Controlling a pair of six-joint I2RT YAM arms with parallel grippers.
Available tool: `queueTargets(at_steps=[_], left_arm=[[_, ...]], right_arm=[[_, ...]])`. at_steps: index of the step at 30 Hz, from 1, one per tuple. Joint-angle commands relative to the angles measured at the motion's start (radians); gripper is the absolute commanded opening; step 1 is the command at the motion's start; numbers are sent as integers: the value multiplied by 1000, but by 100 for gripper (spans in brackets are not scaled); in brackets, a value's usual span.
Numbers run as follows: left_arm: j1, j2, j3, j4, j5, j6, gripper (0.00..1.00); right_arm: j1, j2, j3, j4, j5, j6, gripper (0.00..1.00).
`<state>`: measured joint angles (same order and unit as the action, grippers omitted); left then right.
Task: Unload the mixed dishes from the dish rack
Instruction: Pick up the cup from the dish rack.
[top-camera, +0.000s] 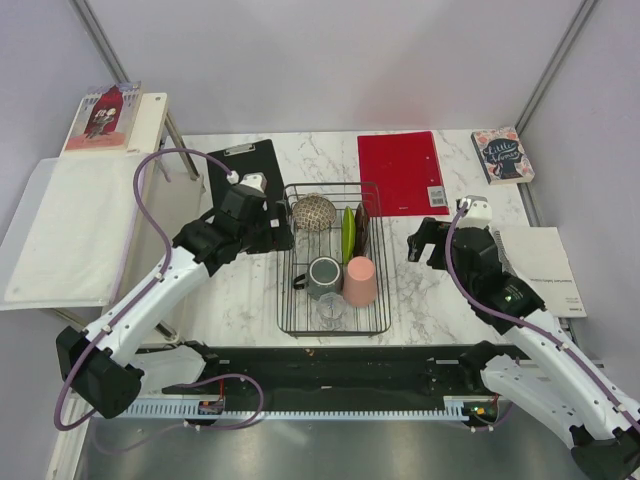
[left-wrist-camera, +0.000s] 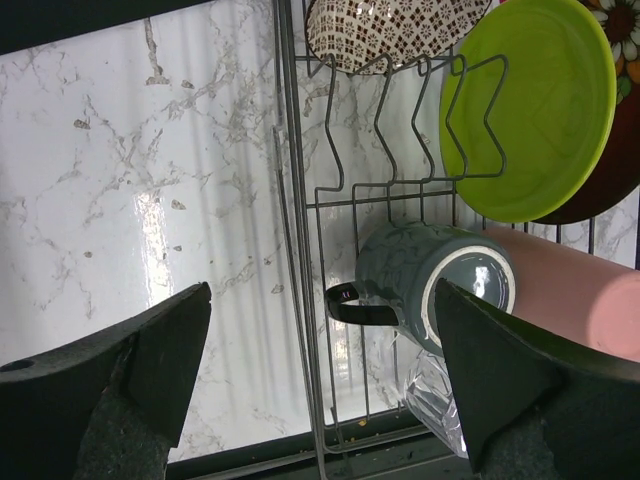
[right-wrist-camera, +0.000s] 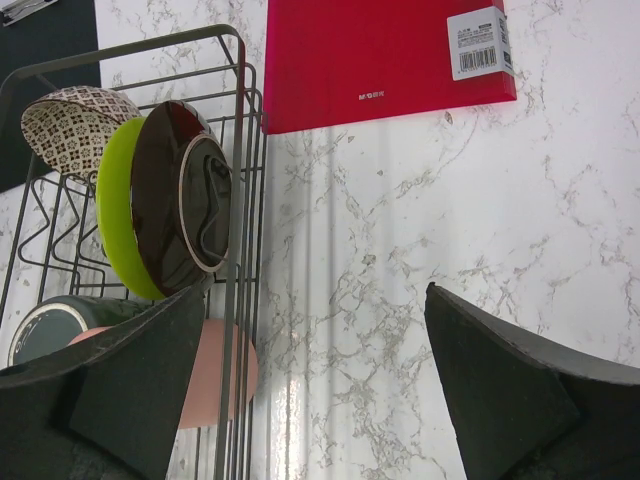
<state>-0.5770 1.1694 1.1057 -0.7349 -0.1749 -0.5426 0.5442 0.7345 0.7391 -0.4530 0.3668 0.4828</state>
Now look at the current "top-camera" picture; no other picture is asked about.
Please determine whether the grey ceramic mug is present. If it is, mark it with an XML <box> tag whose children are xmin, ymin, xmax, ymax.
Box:
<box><xmin>292</xmin><ymin>256</ymin><xmax>343</xmax><ymax>300</ymax></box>

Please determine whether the pink plastic cup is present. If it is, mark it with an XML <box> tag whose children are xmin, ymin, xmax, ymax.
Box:
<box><xmin>343</xmin><ymin>256</ymin><xmax>377</xmax><ymax>308</ymax></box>

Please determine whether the clear drinking glass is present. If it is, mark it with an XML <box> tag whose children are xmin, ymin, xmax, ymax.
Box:
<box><xmin>316</xmin><ymin>292</ymin><xmax>347</xmax><ymax>330</ymax></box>

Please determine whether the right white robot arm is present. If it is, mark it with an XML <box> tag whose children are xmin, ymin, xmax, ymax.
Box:
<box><xmin>407</xmin><ymin>217</ymin><xmax>639</xmax><ymax>479</ymax></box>

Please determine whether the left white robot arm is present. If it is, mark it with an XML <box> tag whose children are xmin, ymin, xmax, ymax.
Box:
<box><xmin>56</xmin><ymin>173</ymin><xmax>275</xmax><ymax>419</ymax></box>

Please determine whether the patterned ceramic bowl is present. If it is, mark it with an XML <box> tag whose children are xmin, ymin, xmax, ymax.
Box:
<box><xmin>292</xmin><ymin>194</ymin><xmax>337</xmax><ymax>231</ymax></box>

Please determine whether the dark brown floral plate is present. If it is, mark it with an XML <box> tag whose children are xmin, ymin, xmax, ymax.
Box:
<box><xmin>353</xmin><ymin>203</ymin><xmax>370</xmax><ymax>257</ymax></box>

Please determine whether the white spiral notebook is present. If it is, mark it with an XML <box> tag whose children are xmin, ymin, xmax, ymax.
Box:
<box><xmin>492</xmin><ymin>226</ymin><xmax>587</xmax><ymax>318</ymax></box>

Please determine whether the red folder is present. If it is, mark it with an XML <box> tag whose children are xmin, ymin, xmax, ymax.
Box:
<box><xmin>357</xmin><ymin>131</ymin><xmax>449</xmax><ymax>217</ymax></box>

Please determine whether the green plate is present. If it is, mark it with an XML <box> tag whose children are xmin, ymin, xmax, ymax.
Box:
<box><xmin>341</xmin><ymin>206</ymin><xmax>356</xmax><ymax>266</ymax></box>

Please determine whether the Little Women book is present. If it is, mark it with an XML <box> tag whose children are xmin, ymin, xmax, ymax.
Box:
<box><xmin>471</xmin><ymin>127</ymin><xmax>535</xmax><ymax>185</ymax></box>

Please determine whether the red cover book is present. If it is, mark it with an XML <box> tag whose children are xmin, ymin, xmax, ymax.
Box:
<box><xmin>63</xmin><ymin>82</ymin><xmax>142</xmax><ymax>153</ymax></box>

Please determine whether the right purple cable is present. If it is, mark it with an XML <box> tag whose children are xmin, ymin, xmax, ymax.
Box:
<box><xmin>445</xmin><ymin>199</ymin><xmax>640</xmax><ymax>432</ymax></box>

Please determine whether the purple cable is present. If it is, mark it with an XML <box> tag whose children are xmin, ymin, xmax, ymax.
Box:
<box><xmin>53</xmin><ymin>147</ymin><xmax>266</xmax><ymax>455</ymax></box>
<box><xmin>445</xmin><ymin>199</ymin><xmax>640</xmax><ymax>432</ymax></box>

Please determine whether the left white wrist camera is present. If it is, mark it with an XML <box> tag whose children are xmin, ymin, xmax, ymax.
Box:
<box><xmin>226</xmin><ymin>170</ymin><xmax>267</xmax><ymax>193</ymax></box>

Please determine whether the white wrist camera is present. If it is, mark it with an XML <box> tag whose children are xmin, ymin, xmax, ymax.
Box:
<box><xmin>456</xmin><ymin>195</ymin><xmax>493</xmax><ymax>229</ymax></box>
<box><xmin>226</xmin><ymin>170</ymin><xmax>267</xmax><ymax>193</ymax></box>

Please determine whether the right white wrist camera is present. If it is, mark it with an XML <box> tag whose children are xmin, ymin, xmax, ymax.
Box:
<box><xmin>456</xmin><ymin>195</ymin><xmax>493</xmax><ymax>229</ymax></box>

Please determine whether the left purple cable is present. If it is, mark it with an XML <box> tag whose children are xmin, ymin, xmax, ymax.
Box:
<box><xmin>53</xmin><ymin>147</ymin><xmax>266</xmax><ymax>455</ymax></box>

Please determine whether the grey wire dish rack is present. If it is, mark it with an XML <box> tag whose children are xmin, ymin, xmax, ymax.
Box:
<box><xmin>276</xmin><ymin>182</ymin><xmax>391</xmax><ymax>337</ymax></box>

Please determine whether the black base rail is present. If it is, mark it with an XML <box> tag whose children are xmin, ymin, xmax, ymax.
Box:
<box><xmin>59</xmin><ymin>341</ymin><xmax>566</xmax><ymax>414</ymax></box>

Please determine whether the light blue cable duct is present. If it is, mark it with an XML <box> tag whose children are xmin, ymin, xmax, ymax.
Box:
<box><xmin>119</xmin><ymin>395</ymin><xmax>498</xmax><ymax>422</ymax></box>

